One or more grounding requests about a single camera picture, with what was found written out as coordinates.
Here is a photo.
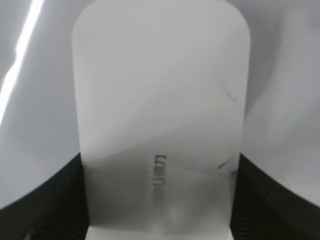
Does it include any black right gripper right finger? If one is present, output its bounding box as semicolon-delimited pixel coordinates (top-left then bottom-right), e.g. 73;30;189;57
230;154;320;240

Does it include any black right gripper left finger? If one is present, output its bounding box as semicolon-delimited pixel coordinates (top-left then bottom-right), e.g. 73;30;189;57
0;154;90;240

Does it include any white board eraser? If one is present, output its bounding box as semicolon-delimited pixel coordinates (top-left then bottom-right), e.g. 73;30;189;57
71;0;251;240

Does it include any white board with grey frame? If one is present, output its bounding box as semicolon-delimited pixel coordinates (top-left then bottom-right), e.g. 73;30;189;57
0;0;320;207

